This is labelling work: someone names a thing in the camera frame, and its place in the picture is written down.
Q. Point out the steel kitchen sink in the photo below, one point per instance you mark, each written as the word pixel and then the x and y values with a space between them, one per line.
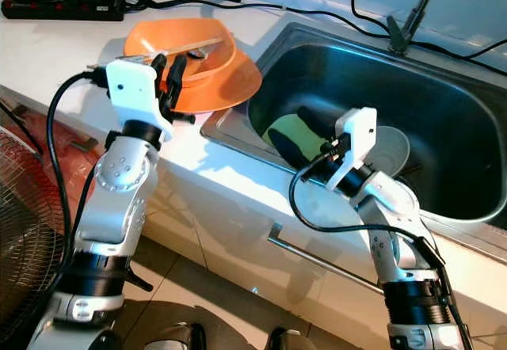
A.
pixel 444 112

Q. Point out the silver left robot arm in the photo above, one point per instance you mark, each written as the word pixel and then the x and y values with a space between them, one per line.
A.
pixel 119 184

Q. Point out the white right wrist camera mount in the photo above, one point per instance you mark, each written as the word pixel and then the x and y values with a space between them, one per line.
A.
pixel 360 132

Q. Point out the red plastic bag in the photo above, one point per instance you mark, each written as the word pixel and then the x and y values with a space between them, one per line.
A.
pixel 63 140

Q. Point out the black power strip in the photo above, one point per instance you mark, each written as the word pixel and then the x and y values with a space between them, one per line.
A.
pixel 63 9

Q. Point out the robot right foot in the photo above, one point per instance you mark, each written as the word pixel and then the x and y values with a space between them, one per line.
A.
pixel 289 340

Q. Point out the metal grille fan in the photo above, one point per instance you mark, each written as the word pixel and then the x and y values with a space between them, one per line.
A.
pixel 24 239

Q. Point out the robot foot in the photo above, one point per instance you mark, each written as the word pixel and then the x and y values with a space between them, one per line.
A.
pixel 289 340
pixel 174 339

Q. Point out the black kitchen faucet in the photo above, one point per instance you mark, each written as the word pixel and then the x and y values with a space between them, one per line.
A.
pixel 396 37

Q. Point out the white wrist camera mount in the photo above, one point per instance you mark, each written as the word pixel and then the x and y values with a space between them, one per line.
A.
pixel 360 132
pixel 135 97

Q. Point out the green plate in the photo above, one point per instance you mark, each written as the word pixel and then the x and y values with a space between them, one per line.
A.
pixel 285 122

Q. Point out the orange bowl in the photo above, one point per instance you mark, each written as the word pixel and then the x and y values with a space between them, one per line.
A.
pixel 170 32

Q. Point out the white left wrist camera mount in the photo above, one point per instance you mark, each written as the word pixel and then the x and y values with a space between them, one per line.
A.
pixel 135 97

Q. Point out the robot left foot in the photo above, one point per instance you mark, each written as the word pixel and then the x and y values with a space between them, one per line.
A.
pixel 174 339

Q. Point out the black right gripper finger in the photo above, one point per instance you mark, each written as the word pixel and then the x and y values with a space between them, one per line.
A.
pixel 293 148
pixel 321 124

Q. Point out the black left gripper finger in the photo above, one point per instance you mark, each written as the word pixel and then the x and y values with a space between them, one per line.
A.
pixel 158 71
pixel 179 73

